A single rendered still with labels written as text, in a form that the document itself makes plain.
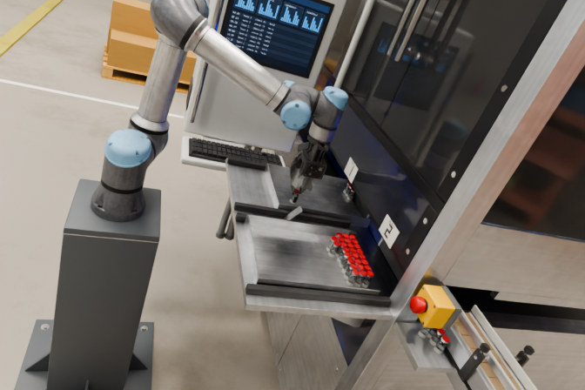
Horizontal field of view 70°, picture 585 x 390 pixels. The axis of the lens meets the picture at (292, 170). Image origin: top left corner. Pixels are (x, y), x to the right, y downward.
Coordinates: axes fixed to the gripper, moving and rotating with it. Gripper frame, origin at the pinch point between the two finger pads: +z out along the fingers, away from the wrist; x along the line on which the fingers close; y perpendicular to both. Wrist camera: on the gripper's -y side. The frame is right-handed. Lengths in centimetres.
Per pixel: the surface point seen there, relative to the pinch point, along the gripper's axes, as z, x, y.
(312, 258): 7.2, 1.6, 25.1
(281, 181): 7.2, -0.2, -15.4
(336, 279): 7.3, 6.7, 32.7
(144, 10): 31, -74, -347
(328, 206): 7.4, 15.4, -3.7
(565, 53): -65, 21, 45
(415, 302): -5, 16, 51
